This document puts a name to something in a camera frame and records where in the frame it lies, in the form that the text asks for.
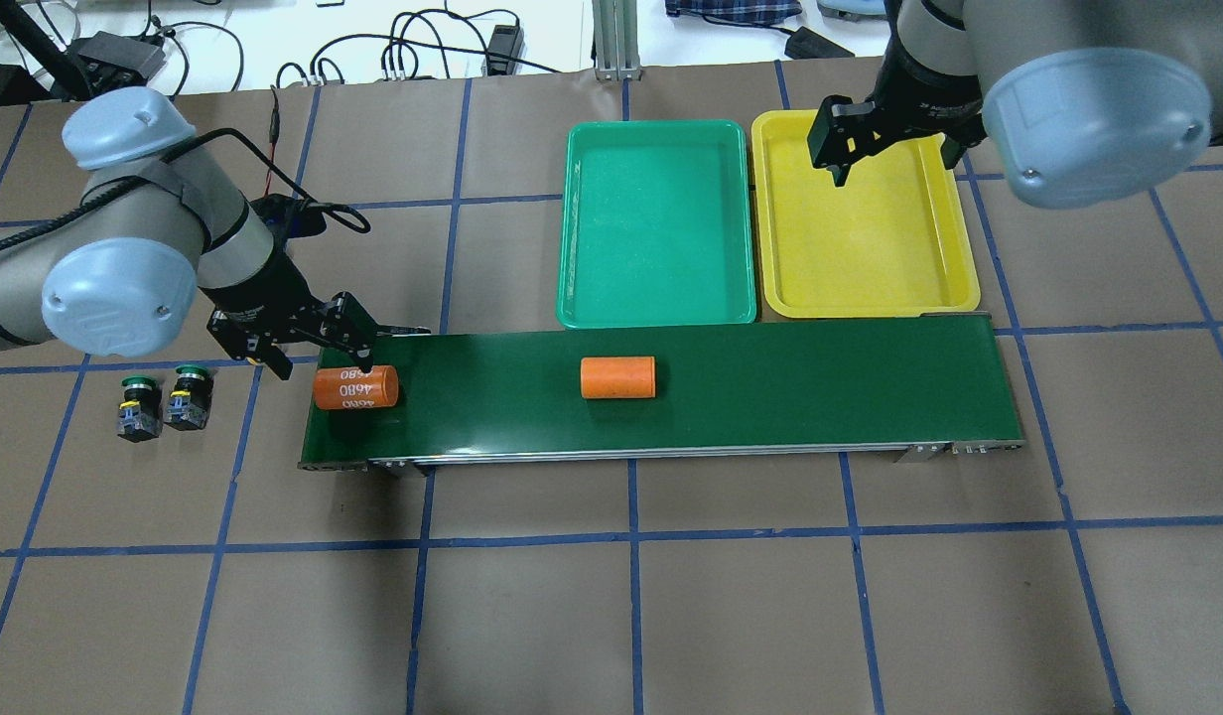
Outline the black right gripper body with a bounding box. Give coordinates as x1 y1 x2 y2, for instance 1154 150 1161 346
808 94 903 169

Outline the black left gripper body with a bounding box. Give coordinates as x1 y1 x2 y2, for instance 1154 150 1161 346
205 286 349 362

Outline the orange cylinder marked 4680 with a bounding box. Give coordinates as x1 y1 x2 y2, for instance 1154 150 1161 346
312 365 402 411

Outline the green push button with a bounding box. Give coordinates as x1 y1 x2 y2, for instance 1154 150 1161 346
164 363 215 431
117 374 163 442

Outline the plain orange cylinder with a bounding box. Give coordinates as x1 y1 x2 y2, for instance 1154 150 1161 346
578 354 657 401

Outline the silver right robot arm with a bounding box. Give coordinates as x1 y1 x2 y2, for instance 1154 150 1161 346
807 1 1223 210

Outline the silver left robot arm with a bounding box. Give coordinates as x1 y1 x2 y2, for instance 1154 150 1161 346
0 87 380 378

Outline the yellow plastic tray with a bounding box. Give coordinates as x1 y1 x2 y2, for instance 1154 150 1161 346
750 110 981 320

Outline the black power adapter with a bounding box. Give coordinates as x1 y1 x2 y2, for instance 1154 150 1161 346
783 27 856 60

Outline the blue plaid folded umbrella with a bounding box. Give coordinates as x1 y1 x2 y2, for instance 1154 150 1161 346
663 0 805 27

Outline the green plastic tray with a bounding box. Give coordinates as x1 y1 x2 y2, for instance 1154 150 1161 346
554 119 757 330

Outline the green conveyor belt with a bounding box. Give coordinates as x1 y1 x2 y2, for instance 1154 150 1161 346
298 313 1024 471

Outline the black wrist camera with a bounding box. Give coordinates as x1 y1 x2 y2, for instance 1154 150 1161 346
249 194 327 248

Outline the aluminium frame post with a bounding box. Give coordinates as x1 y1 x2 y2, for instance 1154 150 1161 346
592 0 642 82

